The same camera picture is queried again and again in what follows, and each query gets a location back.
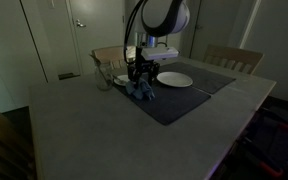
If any blue towel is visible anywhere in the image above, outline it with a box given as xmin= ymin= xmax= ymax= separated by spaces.
xmin=125 ymin=78 xmax=155 ymax=100

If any dark placemat near jar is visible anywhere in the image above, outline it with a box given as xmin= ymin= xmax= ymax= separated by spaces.
xmin=114 ymin=82 xmax=211 ymax=126

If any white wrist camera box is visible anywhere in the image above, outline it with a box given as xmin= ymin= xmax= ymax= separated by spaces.
xmin=141 ymin=47 xmax=179 ymax=60

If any small white saucer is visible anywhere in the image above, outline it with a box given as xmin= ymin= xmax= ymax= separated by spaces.
xmin=114 ymin=75 xmax=129 ymax=86

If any wooden chair foreground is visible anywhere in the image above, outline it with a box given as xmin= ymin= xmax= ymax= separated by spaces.
xmin=0 ymin=112 xmax=37 ymax=180

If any orange black clamp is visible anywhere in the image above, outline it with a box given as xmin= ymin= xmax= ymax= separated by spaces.
xmin=238 ymin=114 xmax=288 ymax=178

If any wooden chair by jar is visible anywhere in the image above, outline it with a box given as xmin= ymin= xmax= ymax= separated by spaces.
xmin=91 ymin=46 xmax=136 ymax=69

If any metal spoon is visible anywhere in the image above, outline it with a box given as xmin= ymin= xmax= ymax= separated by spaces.
xmin=113 ymin=75 xmax=127 ymax=84

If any white door with handle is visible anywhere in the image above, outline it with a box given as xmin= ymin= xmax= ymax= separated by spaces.
xmin=69 ymin=0 xmax=124 ymax=75

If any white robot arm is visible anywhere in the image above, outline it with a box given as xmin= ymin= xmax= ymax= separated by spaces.
xmin=123 ymin=0 xmax=190 ymax=88

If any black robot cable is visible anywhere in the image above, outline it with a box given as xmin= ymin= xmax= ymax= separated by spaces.
xmin=123 ymin=0 xmax=150 ymax=65

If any glass jar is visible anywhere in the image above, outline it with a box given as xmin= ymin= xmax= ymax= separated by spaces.
xmin=95 ymin=62 xmax=113 ymax=91

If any dark placemat far side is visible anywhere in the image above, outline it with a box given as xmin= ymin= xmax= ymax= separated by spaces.
xmin=160 ymin=62 xmax=235 ymax=94

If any large white plate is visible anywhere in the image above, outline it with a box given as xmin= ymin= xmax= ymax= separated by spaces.
xmin=157 ymin=72 xmax=193 ymax=87

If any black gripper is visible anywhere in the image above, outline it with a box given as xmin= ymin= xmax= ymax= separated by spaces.
xmin=127 ymin=61 xmax=160 ymax=89

